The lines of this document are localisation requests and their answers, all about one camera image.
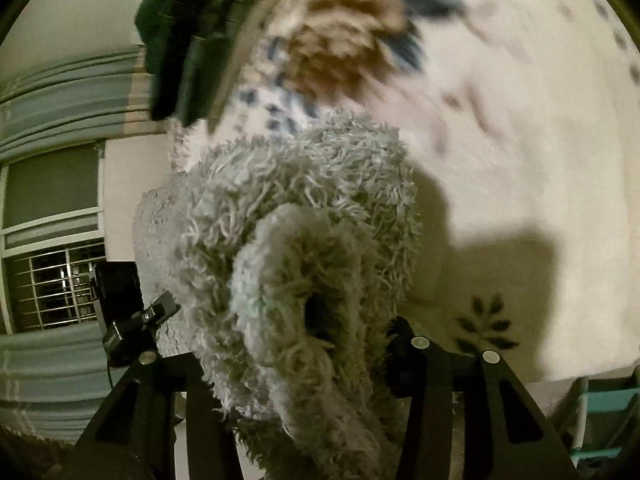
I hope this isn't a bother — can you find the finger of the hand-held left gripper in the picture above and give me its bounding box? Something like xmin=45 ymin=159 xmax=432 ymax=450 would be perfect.
xmin=102 ymin=291 xmax=182 ymax=368

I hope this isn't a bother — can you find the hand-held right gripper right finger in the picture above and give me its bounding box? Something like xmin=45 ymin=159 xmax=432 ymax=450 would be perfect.
xmin=386 ymin=316 xmax=577 ymax=480

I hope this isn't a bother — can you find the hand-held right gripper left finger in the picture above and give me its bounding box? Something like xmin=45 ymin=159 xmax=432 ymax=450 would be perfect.
xmin=74 ymin=350 xmax=247 ymax=480

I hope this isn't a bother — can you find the grey fluffy blanket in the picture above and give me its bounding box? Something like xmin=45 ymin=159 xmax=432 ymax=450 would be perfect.
xmin=132 ymin=107 xmax=425 ymax=480

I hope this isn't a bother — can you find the window with metal grille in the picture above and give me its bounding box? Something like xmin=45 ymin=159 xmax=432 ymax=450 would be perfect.
xmin=0 ymin=142 xmax=110 ymax=335

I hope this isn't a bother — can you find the grey-green curtain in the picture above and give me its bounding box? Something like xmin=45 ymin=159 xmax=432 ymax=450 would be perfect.
xmin=0 ymin=44 xmax=157 ymax=162
xmin=0 ymin=320 xmax=132 ymax=443

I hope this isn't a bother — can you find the white pipe rack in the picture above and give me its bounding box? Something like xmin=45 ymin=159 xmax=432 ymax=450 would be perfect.
xmin=574 ymin=376 xmax=592 ymax=453

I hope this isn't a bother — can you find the teal plastic crate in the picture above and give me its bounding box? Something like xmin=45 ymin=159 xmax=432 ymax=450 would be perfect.
xmin=570 ymin=366 xmax=640 ymax=467

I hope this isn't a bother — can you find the floral printed blanket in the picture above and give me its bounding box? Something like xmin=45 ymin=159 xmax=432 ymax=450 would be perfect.
xmin=165 ymin=0 xmax=640 ymax=387

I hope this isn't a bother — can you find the dark green cloth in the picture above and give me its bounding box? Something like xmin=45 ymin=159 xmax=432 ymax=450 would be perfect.
xmin=134 ymin=0 xmax=273 ymax=128

